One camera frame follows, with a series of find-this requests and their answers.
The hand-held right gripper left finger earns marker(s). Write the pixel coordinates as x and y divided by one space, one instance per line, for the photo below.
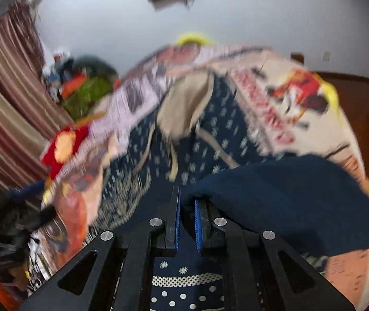
178 223

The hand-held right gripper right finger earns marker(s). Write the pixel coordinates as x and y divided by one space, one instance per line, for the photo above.
198 226

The navy patterned garment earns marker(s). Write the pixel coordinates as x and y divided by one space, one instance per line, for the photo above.
268 194

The pile of white blue clothes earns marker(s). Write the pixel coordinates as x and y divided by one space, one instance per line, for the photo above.
56 71

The red cloth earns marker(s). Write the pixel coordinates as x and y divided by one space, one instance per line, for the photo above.
61 150

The striped curtain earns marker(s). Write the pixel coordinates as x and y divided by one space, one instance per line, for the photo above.
6 103

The printed blanket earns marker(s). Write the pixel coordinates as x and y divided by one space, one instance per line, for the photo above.
268 103

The green bag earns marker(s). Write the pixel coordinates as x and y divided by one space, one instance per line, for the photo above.
89 95

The orange box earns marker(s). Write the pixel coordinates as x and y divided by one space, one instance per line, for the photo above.
74 86

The grey plush item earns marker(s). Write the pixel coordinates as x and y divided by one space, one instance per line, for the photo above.
95 66

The cream and yellow plush blanket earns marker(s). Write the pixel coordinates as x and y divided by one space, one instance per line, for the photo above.
332 94

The wooden bedpost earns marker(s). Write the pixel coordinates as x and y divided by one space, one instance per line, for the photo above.
297 59

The white wall socket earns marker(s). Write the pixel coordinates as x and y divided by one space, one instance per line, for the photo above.
325 56

